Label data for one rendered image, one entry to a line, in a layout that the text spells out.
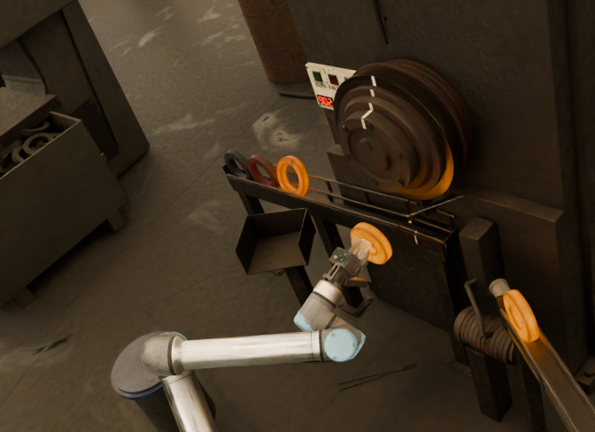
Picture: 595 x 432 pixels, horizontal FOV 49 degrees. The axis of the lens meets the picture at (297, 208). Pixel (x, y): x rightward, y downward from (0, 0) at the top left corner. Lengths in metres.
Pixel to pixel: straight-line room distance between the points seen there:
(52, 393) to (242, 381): 1.04
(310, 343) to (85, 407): 1.73
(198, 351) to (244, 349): 0.14
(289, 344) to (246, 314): 1.41
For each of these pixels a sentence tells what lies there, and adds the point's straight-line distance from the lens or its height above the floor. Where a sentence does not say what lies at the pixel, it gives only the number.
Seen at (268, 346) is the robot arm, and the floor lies 0.87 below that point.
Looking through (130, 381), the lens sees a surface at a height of 0.43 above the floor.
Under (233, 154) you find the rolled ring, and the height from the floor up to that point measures 0.74.
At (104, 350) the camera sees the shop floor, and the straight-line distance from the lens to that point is 3.64.
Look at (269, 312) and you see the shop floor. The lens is 3.29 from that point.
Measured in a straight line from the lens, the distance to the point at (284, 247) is 2.65.
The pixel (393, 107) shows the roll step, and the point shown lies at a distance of 1.96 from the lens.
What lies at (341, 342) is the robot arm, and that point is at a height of 0.84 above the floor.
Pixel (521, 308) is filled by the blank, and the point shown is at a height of 0.77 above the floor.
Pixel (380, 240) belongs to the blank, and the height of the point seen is 0.87.
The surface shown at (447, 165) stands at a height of 1.07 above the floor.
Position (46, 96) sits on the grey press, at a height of 0.80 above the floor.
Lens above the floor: 2.28
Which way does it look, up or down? 37 degrees down
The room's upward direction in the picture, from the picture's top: 22 degrees counter-clockwise
